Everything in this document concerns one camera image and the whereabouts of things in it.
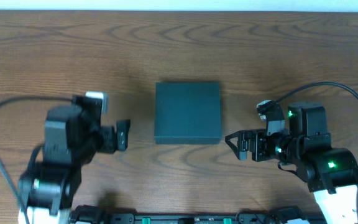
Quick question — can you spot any dark green box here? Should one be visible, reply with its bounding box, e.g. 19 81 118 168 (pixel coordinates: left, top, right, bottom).
154 82 222 144

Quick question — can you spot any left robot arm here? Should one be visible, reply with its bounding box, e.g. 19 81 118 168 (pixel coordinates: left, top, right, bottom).
18 91 131 223

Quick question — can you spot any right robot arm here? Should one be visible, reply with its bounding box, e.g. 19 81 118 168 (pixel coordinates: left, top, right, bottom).
225 101 358 223

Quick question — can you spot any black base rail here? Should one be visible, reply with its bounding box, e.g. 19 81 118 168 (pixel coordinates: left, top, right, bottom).
68 205 326 224

